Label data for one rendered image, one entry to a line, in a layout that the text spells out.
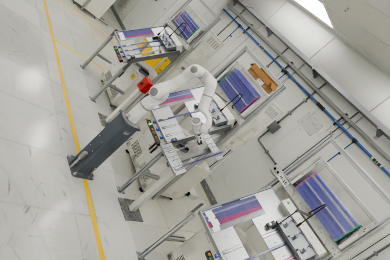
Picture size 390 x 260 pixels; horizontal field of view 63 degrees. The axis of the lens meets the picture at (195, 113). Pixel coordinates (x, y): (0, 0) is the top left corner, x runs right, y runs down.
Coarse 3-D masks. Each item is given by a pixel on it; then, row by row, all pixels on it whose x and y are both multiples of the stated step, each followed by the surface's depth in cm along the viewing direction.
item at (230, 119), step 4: (216, 96) 350; (216, 100) 345; (220, 100) 345; (216, 104) 342; (220, 104) 341; (224, 104) 341; (220, 108) 337; (224, 108) 337; (224, 112) 333; (228, 112) 333; (228, 116) 329; (232, 116) 329; (228, 120) 325; (232, 120) 327; (228, 124) 329; (232, 124) 332
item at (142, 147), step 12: (144, 132) 376; (156, 132) 365; (132, 144) 381; (144, 144) 369; (132, 156) 373; (144, 156) 362; (180, 156) 338; (156, 168) 344; (168, 168) 336; (192, 168) 355; (204, 168) 369; (144, 180) 348; (156, 180) 342; (180, 180) 363; (192, 180) 374; (168, 192) 370; (180, 192) 381
